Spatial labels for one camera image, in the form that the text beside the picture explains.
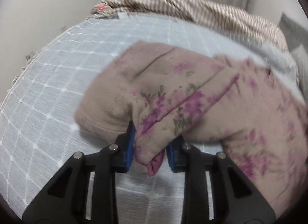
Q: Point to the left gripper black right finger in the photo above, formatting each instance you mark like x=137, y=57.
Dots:
x=215, y=189

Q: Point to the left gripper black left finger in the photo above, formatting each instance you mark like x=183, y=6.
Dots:
x=83, y=189

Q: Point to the pink floral padded garment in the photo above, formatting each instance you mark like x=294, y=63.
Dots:
x=167, y=91

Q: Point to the light blue checked bedspread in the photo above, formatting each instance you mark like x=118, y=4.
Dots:
x=38, y=131

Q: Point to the grey pillow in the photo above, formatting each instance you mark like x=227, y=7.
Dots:
x=300, y=56

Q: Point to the grey quilted headboard cushion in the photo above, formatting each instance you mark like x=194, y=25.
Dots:
x=295, y=34

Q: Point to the brown striped blanket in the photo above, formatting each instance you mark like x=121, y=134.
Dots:
x=202, y=12

